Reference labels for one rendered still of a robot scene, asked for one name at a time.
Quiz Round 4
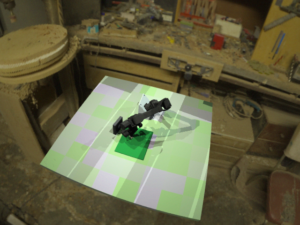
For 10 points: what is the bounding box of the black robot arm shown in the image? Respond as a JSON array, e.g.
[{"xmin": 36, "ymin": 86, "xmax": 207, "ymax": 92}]
[{"xmin": 120, "ymin": 98, "xmax": 172, "ymax": 130}]

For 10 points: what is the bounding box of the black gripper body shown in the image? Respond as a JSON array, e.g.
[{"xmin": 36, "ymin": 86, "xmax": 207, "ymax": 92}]
[{"xmin": 121, "ymin": 123, "xmax": 143, "ymax": 137}]

